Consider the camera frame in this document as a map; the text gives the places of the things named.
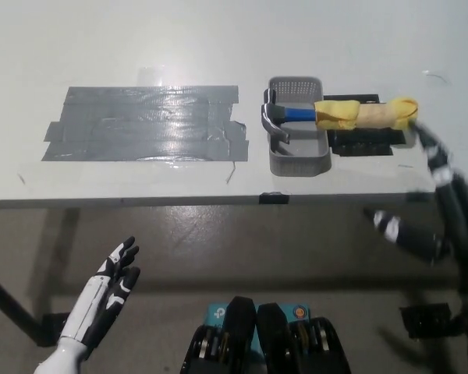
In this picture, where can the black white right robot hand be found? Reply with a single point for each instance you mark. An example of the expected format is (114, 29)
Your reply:
(458, 218)

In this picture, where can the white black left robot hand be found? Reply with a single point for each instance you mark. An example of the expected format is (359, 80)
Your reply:
(97, 296)

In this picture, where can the black diagonal table leg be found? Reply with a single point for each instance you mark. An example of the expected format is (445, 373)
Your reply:
(11, 304)

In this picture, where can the teal router box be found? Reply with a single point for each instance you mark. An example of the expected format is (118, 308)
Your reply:
(217, 312)

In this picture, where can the grey perforated plastic basket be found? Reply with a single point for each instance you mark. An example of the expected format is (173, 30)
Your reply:
(300, 156)

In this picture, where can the grey duct tape patch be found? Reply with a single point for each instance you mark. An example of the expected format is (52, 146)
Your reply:
(140, 124)

